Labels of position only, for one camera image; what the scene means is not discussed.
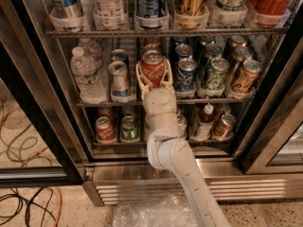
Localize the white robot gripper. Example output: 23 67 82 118
135 58 177 117

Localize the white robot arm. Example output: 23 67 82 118
135 60 231 227

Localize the front blue pepsi can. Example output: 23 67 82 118
174 58 197 92

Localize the blue pepsi can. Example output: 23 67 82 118
169 37 189 47
173 44 193 61
174 58 197 92

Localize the front silver red bull can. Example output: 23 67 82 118
109 61 130 96

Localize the silver red bull can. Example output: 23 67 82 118
111 48 129 63
109 61 130 96

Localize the rear blue pepsi can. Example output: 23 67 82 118
169 37 189 47

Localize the bottom shelf silver can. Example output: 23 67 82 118
177 114 187 138

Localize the rear silver red bull can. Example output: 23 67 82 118
111 48 129 63

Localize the bottom shelf green can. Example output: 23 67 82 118
120 115 138 140

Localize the rear green soda can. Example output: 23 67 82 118
196 35 216 51

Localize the green soda can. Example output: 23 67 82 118
199 44 223 66
202 58 229 91
196 35 216 51

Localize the bottom shelf juice bottle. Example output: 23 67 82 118
189 104 215 141

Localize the front green soda can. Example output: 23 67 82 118
202 58 229 91

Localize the bottom shelf red can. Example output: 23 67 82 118
95 116 116 141

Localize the bottom shelf brown can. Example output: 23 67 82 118
213 113 236 137

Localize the front gold soda can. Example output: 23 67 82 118
230 60 262 94

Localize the gold soda can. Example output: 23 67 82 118
224 35 247 52
228 45 253 69
230 60 262 94

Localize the top shelf gold can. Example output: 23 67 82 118
174 0 206 29

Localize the rear gold soda can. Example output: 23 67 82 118
224 35 247 52

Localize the top shelf blue silver can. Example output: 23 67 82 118
51 0 83 32

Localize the left glass fridge door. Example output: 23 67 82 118
0 0 86 187

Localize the glass fridge door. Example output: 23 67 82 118
0 0 86 187
235 7 303 174

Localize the right glass fridge door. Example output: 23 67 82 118
235 7 303 174

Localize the top shelf red coke can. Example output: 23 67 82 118
249 0 292 27

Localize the stainless steel fridge base grille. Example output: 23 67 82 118
83 158 303 206

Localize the front clear water bottle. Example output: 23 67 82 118
70 46 107 104

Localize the clear water bottle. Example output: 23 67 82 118
79 38 103 69
70 46 107 104

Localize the rear clear water bottle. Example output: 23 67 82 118
79 38 103 69

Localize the clear plastic bag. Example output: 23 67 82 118
113 194 198 227

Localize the black cable on floor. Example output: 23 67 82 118
0 99 58 227

